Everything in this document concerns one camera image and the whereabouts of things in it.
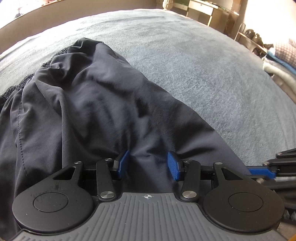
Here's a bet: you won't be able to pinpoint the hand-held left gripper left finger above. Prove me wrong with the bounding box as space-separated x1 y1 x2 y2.
52 150 130 202

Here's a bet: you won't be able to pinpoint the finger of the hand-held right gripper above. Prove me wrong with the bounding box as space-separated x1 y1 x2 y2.
246 148 296 186

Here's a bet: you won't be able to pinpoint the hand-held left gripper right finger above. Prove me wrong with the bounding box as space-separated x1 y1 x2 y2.
167 151 249 202

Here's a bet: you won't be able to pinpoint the dark grey pants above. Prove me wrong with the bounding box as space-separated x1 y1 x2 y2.
0 38 252 234

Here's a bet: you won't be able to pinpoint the stack of folded cloths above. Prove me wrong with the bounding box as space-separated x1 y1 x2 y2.
262 38 296 102

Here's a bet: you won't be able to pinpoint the black shoes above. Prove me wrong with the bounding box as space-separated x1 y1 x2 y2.
245 29 274 50

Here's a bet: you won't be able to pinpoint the metal shoe rack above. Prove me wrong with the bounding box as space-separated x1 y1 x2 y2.
235 23 269 54

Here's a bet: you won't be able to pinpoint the light wooden desk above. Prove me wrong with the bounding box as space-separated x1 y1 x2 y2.
173 0 240 33

